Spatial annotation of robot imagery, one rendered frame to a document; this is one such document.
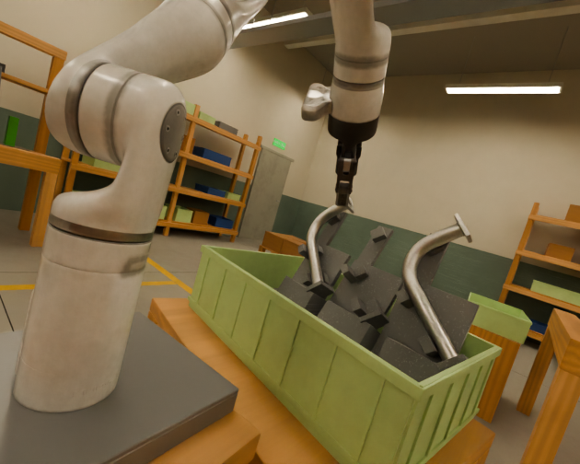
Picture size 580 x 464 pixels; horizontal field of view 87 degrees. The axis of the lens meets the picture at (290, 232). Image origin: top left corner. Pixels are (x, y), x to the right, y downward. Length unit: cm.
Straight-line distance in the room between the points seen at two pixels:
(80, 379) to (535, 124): 718
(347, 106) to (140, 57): 26
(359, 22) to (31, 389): 50
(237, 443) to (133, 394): 13
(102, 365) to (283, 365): 32
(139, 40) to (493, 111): 717
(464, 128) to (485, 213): 177
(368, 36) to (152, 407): 48
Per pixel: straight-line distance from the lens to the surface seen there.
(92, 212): 32
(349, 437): 54
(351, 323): 73
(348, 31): 44
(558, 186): 691
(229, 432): 45
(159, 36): 44
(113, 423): 39
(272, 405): 61
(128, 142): 31
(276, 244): 578
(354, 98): 45
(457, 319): 72
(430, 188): 714
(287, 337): 59
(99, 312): 35
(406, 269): 71
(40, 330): 37
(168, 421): 39
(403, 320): 74
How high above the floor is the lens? 114
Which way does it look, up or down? 5 degrees down
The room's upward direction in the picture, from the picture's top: 16 degrees clockwise
